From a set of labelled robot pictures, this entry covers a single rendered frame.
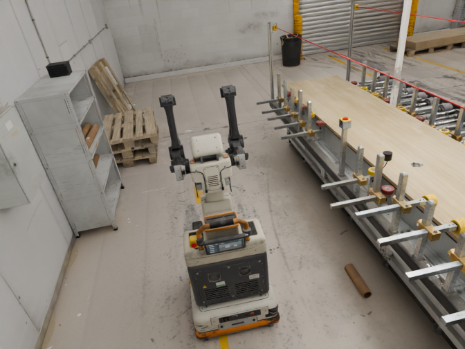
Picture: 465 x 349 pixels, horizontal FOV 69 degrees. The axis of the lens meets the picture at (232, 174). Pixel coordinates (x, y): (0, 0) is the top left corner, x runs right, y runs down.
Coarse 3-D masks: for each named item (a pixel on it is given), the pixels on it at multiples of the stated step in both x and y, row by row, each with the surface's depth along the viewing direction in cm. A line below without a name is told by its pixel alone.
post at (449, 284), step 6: (462, 234) 164; (462, 240) 164; (456, 246) 169; (462, 246) 165; (456, 252) 170; (462, 252) 167; (456, 270) 174; (450, 276) 177; (456, 276) 176; (444, 282) 183; (450, 282) 178; (450, 288) 181
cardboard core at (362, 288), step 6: (348, 264) 287; (348, 270) 283; (354, 270) 281; (354, 276) 276; (360, 276) 275; (354, 282) 274; (360, 282) 270; (360, 288) 267; (366, 288) 264; (366, 294) 268
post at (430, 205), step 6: (426, 204) 185; (432, 204) 182; (426, 210) 186; (432, 210) 184; (426, 216) 187; (432, 216) 187; (426, 222) 189; (420, 240) 197; (426, 240) 196; (420, 246) 198; (414, 252) 204; (420, 252) 200
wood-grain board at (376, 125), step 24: (312, 96) 407; (336, 96) 399; (360, 96) 390; (336, 120) 340; (360, 120) 334; (384, 120) 328; (408, 120) 323; (360, 144) 293; (384, 144) 289; (408, 144) 284; (432, 144) 280; (456, 144) 276; (384, 168) 257; (408, 168) 253; (432, 168) 250; (456, 168) 247; (408, 192) 229; (432, 192) 226; (456, 192) 224; (456, 216) 204; (456, 240) 191
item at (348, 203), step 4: (368, 196) 236; (372, 196) 236; (388, 196) 236; (348, 200) 235; (352, 200) 234; (356, 200) 234; (360, 200) 234; (364, 200) 234; (368, 200) 235; (372, 200) 236; (332, 204) 233; (336, 204) 232; (340, 204) 232; (344, 204) 233; (348, 204) 233; (352, 204) 234; (332, 208) 232
